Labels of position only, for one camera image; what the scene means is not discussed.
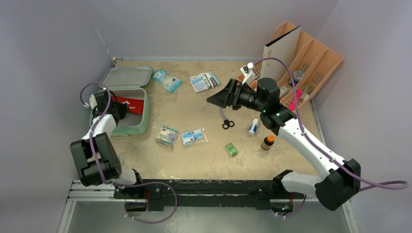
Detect brown bottle orange cap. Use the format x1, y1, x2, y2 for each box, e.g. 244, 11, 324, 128
261, 135, 275, 150

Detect green small medicine box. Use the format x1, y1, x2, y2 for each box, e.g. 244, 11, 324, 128
225, 143, 238, 157

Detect mint green storage case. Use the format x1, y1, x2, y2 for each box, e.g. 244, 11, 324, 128
99, 66, 153, 136

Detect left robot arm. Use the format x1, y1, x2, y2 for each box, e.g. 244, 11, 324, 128
70, 91, 145, 199

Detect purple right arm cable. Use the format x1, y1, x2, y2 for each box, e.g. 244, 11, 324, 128
252, 57, 410, 219

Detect red first aid pouch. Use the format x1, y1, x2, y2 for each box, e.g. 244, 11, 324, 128
112, 96, 144, 115

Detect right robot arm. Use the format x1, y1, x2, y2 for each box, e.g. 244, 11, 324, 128
206, 78, 361, 211

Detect white blue bandage roll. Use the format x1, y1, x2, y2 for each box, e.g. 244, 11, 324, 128
248, 117, 260, 136

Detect white gauze dressing packet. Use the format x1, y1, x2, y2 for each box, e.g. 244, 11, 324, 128
189, 73, 211, 93

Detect white folder in organizer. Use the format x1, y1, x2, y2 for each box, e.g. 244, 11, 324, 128
260, 25, 301, 82

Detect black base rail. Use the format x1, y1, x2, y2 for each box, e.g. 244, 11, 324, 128
114, 179, 303, 212

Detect clear zip bag of pads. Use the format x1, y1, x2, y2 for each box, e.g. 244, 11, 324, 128
180, 128, 209, 147

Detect blue white wipes packet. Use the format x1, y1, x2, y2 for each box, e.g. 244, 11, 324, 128
152, 69, 182, 93

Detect black handled medical scissors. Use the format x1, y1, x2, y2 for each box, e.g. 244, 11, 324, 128
219, 108, 235, 130

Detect grey box in organizer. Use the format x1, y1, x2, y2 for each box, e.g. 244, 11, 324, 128
279, 85, 290, 98

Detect pink marker in organizer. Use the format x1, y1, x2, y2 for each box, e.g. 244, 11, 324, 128
289, 89, 303, 111

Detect green white mask packet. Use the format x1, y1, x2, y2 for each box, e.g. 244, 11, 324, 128
156, 125, 178, 147

